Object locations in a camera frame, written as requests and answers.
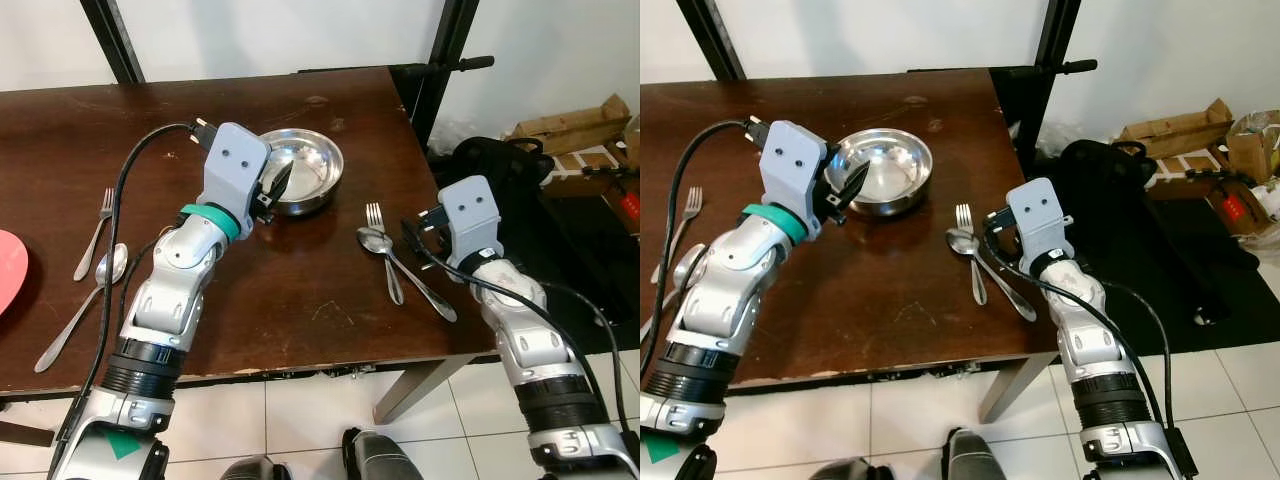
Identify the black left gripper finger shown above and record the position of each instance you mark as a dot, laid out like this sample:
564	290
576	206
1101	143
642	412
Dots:
281	182
855	185

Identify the silver metal spoon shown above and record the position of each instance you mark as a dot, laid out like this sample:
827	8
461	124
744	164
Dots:
112	263
373	240
962	241

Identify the round steel bowl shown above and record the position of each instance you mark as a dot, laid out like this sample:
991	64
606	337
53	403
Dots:
895	160
315	160

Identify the silver metal fork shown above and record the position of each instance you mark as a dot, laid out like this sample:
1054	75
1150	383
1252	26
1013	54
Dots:
92	245
977	275
390	275
672	247

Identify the black bag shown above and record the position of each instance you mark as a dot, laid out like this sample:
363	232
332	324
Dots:
1130	220
560	230

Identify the beige slanted table leg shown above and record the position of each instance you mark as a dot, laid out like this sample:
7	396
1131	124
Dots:
1015	385
420	388

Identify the open torn cardboard box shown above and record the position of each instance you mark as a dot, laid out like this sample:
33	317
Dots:
1180	132
575	128

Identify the small red item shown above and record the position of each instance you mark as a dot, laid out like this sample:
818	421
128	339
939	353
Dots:
1234	208
630	205

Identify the grey right robot leg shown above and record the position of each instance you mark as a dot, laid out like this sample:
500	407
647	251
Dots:
385	462
980	462

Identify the grey robot leg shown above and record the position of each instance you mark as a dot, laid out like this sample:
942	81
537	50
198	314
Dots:
980	462
250	470
845	470
385	462

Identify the grey left robot leg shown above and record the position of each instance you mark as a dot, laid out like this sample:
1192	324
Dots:
845	470
250	470

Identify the round red plate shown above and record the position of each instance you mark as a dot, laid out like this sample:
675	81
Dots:
10	270

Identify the brown paper bag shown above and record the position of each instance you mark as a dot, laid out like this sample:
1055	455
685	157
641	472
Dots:
1255	145

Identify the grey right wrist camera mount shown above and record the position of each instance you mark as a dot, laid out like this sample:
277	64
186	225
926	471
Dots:
470	215
1035	215

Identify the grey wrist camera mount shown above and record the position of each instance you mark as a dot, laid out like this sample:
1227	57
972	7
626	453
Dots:
235	165
470	215
1035	215
795	165

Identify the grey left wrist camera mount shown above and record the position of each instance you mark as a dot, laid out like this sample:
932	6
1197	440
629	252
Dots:
235	165
795	165

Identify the slanted black metal post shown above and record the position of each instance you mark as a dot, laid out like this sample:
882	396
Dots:
112	42
710	40

